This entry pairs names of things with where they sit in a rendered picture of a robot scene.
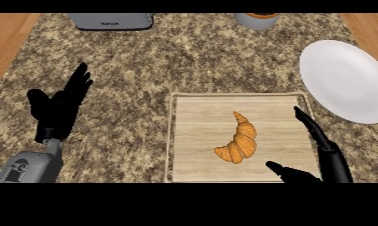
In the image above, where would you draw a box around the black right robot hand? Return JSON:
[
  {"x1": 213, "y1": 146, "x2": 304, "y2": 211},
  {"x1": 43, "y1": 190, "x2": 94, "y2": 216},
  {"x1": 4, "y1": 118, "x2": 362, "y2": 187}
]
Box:
[{"x1": 264, "y1": 105, "x2": 354, "y2": 184}]

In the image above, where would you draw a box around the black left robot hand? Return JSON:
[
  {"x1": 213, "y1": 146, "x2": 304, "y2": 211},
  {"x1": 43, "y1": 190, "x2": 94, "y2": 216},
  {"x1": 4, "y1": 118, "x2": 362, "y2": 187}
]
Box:
[{"x1": 25, "y1": 62, "x2": 94, "y2": 144}]

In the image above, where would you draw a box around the golden brown croissant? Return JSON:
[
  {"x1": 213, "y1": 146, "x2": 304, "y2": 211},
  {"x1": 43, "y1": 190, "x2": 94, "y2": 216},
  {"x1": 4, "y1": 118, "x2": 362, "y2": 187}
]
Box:
[{"x1": 213, "y1": 111, "x2": 258, "y2": 165}]

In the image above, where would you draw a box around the pale wooden tray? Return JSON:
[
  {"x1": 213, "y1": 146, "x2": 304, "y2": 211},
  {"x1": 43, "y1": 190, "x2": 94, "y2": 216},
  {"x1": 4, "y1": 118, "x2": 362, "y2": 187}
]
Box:
[{"x1": 164, "y1": 92, "x2": 322, "y2": 184}]

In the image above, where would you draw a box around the white round plate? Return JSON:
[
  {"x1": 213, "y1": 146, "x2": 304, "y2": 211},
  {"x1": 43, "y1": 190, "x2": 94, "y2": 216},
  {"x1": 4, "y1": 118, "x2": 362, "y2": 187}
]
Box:
[{"x1": 298, "y1": 39, "x2": 378, "y2": 125}]

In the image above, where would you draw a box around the grey toaster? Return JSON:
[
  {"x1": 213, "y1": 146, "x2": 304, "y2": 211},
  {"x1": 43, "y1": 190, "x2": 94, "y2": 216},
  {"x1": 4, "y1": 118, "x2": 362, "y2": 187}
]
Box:
[{"x1": 66, "y1": 13, "x2": 155, "y2": 32}]

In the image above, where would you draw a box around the grey cup with orange content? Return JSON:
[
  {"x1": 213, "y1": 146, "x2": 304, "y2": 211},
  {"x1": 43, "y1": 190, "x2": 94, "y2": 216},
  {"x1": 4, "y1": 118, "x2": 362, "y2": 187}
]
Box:
[{"x1": 233, "y1": 13, "x2": 280, "y2": 31}]

